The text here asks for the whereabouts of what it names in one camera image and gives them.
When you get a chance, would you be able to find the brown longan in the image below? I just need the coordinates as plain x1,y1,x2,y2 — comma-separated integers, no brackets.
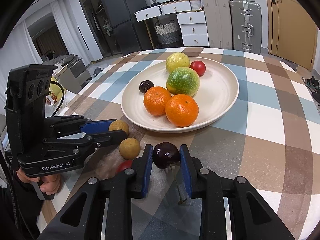
119,138,140,160
108,120,130,135

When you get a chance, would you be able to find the red cherry tomato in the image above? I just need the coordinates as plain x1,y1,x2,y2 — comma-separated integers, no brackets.
116,160,133,174
190,60,206,77

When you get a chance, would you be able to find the small orange mandarin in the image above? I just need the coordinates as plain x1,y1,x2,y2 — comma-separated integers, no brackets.
143,87,171,116

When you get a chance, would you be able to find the dark cherry with stem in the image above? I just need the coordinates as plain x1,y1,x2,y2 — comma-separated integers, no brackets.
152,142,187,205

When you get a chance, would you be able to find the large orange mandarin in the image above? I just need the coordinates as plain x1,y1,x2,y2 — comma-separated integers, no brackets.
165,94,199,127

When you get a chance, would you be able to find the small green passion fruit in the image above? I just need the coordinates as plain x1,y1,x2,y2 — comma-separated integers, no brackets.
165,53,191,73

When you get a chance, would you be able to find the person's left hand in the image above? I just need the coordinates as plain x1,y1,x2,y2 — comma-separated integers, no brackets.
16,168,61,195

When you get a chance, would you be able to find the yellow snack bag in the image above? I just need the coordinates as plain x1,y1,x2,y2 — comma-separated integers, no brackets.
49,83,62,106

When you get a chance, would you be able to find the checkered tablecloth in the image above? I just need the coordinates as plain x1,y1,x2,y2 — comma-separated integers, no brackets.
37,48,319,239

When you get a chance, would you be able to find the woven laundry basket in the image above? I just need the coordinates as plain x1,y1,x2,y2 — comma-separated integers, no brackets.
154,20,181,47

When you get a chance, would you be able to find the black refrigerator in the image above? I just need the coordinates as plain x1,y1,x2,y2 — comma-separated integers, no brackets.
101,0,152,55

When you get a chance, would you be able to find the cream round plate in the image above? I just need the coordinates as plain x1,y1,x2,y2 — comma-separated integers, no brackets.
121,58,239,133

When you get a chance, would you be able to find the white drawer desk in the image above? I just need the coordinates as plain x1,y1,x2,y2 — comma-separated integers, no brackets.
135,0,209,47

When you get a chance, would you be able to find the beige suitcase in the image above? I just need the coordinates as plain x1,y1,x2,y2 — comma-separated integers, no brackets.
202,0,233,50

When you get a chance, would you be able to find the silver suitcase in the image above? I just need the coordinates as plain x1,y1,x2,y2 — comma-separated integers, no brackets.
230,0,262,54

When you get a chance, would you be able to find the wooden door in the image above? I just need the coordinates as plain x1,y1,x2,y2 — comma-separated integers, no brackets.
267,0,318,71

